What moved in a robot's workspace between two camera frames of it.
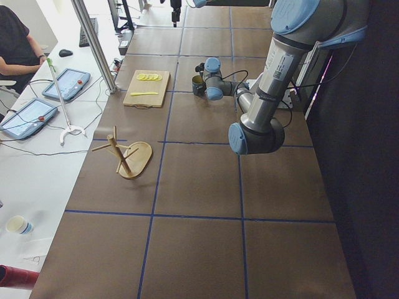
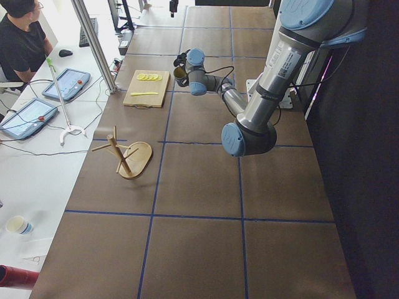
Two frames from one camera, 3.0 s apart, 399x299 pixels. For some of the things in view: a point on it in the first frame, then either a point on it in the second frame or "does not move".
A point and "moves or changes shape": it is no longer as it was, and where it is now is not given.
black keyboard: [83, 41] does not move
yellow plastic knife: [141, 93] does not move
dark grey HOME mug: [199, 85] moves or changes shape
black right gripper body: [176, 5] -> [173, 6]
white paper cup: [17, 223] does not move
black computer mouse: [63, 52] does not move
